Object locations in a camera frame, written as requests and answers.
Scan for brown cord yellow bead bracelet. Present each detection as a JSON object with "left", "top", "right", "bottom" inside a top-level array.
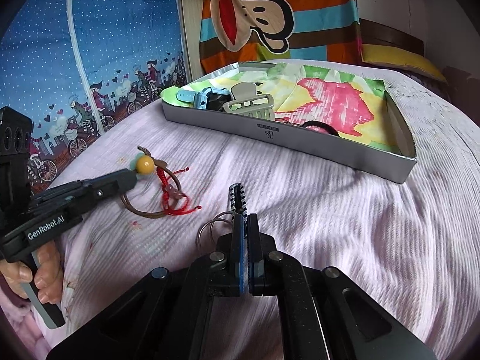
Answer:
[{"left": 118, "top": 145, "right": 186, "bottom": 220}]

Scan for silver key rings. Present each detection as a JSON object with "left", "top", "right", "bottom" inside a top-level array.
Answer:
[{"left": 195, "top": 209, "right": 241, "bottom": 255}]

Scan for light blue smart watch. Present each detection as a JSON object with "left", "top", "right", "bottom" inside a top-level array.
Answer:
[{"left": 176, "top": 87, "right": 232, "bottom": 111}]

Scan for beige hair claw clip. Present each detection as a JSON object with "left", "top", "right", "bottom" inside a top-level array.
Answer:
[{"left": 223, "top": 82, "right": 275, "bottom": 121}]

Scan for left hand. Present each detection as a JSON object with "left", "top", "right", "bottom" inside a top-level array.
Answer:
[{"left": 1, "top": 241, "right": 64, "bottom": 304}]

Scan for blue fabric wardrobe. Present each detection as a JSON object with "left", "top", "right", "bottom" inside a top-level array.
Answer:
[{"left": 1, "top": 0, "right": 186, "bottom": 192}]

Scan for grey cardboard tray box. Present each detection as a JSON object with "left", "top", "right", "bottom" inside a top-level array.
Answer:
[{"left": 161, "top": 83, "right": 416, "bottom": 184}]

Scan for colourful cartoon cloth liner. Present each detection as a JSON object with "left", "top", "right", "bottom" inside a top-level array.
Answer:
[{"left": 161, "top": 63, "right": 400, "bottom": 154}]

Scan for striped monkey blanket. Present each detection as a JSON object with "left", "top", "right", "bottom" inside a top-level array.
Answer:
[{"left": 199, "top": 0, "right": 361, "bottom": 72}]

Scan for yellow pillow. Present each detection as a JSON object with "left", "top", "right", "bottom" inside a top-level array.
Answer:
[{"left": 362, "top": 44, "right": 447, "bottom": 83}]

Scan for dark wooden headboard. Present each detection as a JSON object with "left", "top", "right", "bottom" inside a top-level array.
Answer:
[{"left": 360, "top": 19, "right": 425, "bottom": 56}]

